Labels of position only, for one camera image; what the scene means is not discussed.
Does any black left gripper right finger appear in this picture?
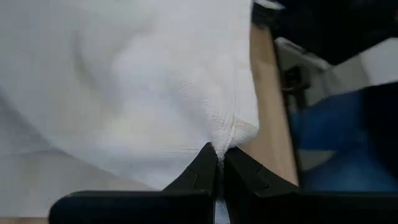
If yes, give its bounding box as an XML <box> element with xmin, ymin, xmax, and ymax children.
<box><xmin>223</xmin><ymin>146</ymin><xmax>398</xmax><ymax>224</ymax></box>

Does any white towel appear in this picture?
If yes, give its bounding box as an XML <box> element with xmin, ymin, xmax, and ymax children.
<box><xmin>0</xmin><ymin>0</ymin><xmax>261</xmax><ymax>218</ymax></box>

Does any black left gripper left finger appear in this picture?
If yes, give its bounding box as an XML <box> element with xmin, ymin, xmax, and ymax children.
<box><xmin>49</xmin><ymin>142</ymin><xmax>218</xmax><ymax>224</ymax></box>

